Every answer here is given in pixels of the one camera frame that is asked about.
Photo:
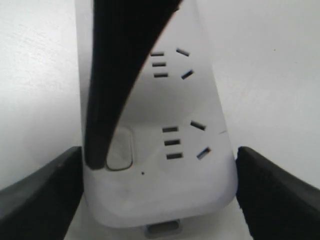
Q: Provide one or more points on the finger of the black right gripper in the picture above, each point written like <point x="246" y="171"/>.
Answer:
<point x="124" y="33"/>

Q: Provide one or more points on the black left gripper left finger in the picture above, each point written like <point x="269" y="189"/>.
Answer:
<point x="42" y="205"/>

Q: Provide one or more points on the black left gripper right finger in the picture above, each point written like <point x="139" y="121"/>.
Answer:
<point x="276" y="204"/>

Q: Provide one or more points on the white five-outlet power strip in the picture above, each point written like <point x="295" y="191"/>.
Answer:
<point x="170" y="157"/>

